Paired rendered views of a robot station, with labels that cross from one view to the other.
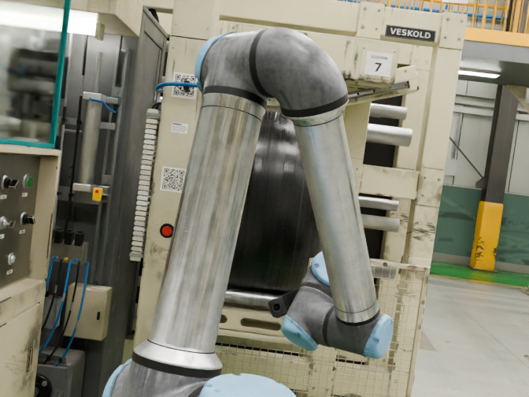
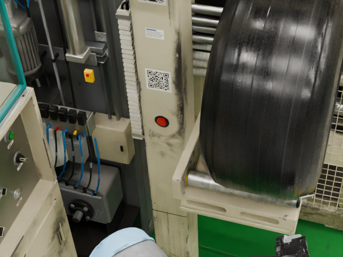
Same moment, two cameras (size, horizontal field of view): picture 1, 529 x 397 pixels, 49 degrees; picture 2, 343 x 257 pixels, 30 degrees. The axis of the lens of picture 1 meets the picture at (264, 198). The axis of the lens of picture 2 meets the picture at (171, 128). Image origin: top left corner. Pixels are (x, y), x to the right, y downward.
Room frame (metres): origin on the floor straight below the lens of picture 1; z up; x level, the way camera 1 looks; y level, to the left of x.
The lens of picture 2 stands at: (0.53, -0.20, 2.37)
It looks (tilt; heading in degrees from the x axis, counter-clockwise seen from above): 45 degrees down; 20
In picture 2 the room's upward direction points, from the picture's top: 4 degrees counter-clockwise
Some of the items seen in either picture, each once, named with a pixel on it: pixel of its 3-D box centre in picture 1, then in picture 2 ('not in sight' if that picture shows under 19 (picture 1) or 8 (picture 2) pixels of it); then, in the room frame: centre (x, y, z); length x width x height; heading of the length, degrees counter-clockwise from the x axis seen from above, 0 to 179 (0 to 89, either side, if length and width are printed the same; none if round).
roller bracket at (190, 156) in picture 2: not in sight; (196, 144); (1.89, 0.21, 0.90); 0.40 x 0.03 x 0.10; 179
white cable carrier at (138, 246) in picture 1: (147, 185); (135, 75); (1.84, 0.37, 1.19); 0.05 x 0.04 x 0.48; 179
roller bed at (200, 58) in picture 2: not in sight; (214, 34); (2.27, 0.24, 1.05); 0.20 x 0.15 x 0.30; 89
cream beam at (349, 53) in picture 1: (309, 59); not in sight; (2.18, -0.10, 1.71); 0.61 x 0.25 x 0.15; 89
